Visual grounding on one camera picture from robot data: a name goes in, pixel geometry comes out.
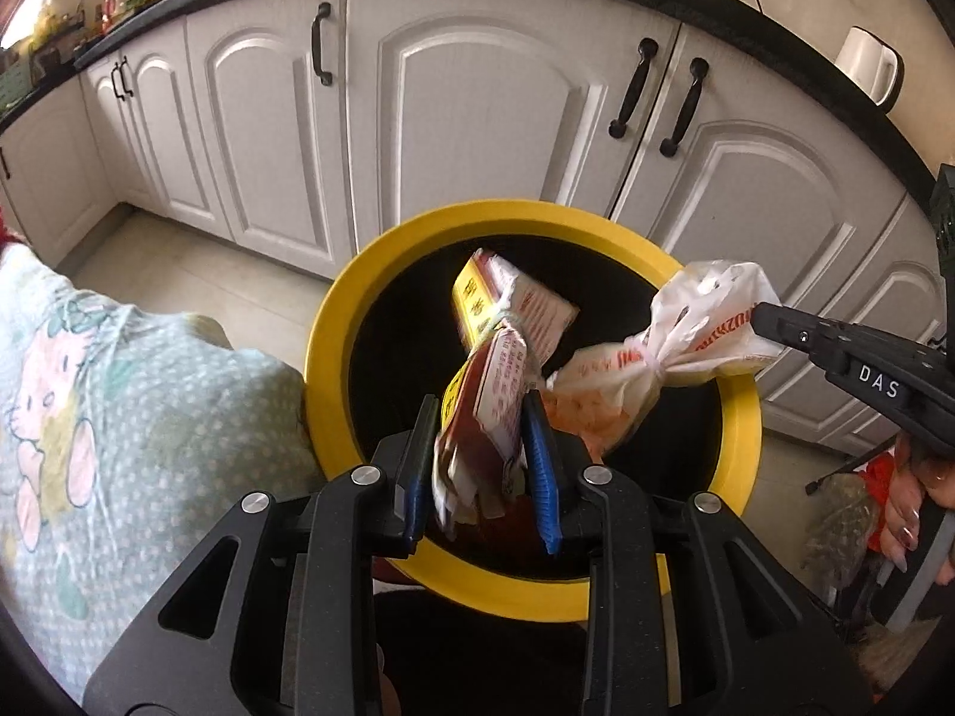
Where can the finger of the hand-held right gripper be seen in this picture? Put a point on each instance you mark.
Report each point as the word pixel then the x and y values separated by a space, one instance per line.
pixel 791 332

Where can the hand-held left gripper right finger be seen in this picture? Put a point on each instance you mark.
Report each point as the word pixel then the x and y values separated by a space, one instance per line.
pixel 543 477

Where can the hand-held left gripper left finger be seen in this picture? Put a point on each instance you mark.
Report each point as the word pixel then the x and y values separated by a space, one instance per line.
pixel 416 477

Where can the white printed plastic bag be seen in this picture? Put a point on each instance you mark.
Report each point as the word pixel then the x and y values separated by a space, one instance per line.
pixel 694 328

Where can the red white paper packet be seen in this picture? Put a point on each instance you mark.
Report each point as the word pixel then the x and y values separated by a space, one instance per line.
pixel 492 388

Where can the yellow rimmed waste bin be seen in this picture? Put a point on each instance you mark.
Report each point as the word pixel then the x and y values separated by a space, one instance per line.
pixel 351 291

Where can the person's right hand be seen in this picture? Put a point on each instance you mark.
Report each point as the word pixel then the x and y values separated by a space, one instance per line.
pixel 906 496

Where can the speckled olive cloth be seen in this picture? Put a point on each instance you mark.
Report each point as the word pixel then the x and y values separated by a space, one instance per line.
pixel 843 529

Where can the cartoon printed blanket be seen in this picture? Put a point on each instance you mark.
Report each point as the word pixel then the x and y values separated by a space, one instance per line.
pixel 149 425

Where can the white electric kettle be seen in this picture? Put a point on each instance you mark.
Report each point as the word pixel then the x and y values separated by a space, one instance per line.
pixel 865 63

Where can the white base cabinets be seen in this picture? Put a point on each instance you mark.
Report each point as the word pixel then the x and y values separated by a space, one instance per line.
pixel 477 127

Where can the red blanket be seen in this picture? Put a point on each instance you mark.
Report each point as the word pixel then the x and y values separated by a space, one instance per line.
pixel 6 227

